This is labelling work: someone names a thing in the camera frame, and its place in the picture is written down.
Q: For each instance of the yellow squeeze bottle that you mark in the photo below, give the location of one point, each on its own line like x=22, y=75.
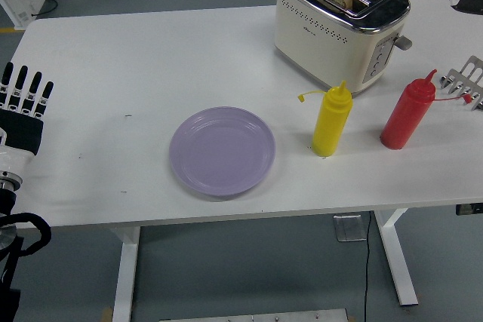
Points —
x=330, y=126

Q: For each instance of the purple plate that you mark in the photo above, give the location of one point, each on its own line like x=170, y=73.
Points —
x=222, y=152

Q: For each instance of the red squeeze bottle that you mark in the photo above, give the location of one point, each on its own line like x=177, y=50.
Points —
x=405, y=118

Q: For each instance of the small metal floor plate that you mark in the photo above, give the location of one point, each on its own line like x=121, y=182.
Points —
x=349, y=228

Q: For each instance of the metal toast rack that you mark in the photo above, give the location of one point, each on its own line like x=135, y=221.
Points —
x=468, y=77

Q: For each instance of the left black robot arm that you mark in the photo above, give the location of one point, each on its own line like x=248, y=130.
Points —
x=44, y=233

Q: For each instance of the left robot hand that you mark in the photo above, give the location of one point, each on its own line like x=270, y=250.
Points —
x=20, y=133

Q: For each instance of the large metal base plate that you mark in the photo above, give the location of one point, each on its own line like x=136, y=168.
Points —
x=253, y=316

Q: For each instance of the white table leg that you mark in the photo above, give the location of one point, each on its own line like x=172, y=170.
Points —
x=126, y=273
x=396, y=261

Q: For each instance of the cream and chrome toaster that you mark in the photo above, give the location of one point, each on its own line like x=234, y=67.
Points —
x=320, y=35

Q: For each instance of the black table control box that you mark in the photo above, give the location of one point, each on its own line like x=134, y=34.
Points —
x=469, y=210

